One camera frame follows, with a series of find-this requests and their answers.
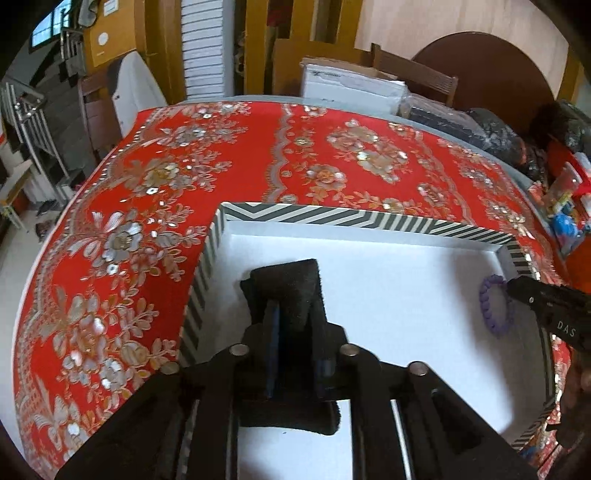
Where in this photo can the red floral gold tablecloth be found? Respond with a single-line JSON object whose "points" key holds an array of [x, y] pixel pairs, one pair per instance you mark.
{"points": [[110, 296]]}

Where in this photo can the black plastic-wrapped package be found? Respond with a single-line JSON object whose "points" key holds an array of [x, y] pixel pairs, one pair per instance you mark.
{"points": [[440, 117]]}

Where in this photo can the black garbage bag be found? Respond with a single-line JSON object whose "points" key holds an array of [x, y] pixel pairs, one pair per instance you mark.
{"points": [[507, 146]]}

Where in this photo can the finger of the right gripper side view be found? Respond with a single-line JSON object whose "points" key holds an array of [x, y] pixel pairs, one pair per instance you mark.
{"points": [[561, 310]]}

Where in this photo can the metal stair railing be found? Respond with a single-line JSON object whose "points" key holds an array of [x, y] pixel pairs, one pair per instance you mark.
{"points": [[24, 110]]}

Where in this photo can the round dark wooden tabletop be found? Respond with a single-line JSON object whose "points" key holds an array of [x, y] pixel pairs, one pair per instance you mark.
{"points": [[493, 74]]}

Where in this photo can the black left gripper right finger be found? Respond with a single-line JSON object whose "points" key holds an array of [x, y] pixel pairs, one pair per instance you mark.
{"points": [[406, 422]]}

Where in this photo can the blue plastic bag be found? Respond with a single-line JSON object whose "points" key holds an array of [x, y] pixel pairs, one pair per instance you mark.
{"points": [[568, 235]]}

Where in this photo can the white folded board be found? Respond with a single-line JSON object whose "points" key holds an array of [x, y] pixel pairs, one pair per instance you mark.
{"points": [[132, 89]]}

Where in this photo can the striped white tray box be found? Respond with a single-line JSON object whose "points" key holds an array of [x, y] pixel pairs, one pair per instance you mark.
{"points": [[406, 288]]}

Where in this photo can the dark wooden chair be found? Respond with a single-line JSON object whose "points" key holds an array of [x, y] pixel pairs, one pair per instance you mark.
{"points": [[414, 72]]}

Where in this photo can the white cardboard box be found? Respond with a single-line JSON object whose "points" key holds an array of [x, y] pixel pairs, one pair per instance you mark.
{"points": [[354, 85]]}

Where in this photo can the black velvet hair bow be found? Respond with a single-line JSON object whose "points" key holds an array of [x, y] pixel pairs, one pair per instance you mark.
{"points": [[291, 380]]}

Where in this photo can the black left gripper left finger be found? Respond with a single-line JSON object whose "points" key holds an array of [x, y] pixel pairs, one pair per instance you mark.
{"points": [[181, 424]]}

